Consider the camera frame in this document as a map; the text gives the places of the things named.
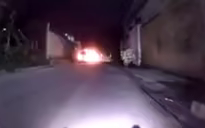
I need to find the grey pavement beside road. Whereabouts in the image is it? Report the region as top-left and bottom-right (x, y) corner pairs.
(114, 63), (205, 128)

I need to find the grey asphalt road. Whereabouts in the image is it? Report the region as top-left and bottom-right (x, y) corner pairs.
(0, 61), (191, 128)

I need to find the building with pale pillars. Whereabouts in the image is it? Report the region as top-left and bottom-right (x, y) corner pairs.
(118, 0), (205, 84)

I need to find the row of dark trees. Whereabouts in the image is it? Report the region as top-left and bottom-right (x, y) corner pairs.
(0, 6), (48, 71)

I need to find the pale wall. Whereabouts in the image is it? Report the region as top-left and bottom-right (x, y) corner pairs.
(45, 22), (78, 61)

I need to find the vehicle with bright lights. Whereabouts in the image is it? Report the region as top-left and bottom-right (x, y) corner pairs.
(74, 48), (104, 64)

